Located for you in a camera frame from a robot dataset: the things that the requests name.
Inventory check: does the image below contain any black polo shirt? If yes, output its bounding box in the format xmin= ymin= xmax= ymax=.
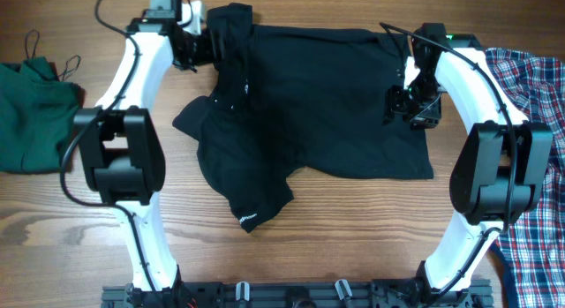
xmin=173 ymin=3 xmax=433 ymax=232

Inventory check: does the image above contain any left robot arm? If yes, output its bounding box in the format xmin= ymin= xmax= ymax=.
xmin=67 ymin=17 xmax=215 ymax=293

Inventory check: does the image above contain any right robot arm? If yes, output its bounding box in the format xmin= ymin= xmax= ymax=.
xmin=384 ymin=23 xmax=553 ymax=307

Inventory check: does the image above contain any red blue plaid shirt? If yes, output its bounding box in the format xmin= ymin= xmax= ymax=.
xmin=486 ymin=48 xmax=564 ymax=307

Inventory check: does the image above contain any green drawstring bag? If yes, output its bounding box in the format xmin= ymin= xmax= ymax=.
xmin=1 ymin=29 xmax=83 ymax=174

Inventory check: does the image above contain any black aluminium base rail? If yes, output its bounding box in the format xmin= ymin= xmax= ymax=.
xmin=100 ymin=278 xmax=493 ymax=308

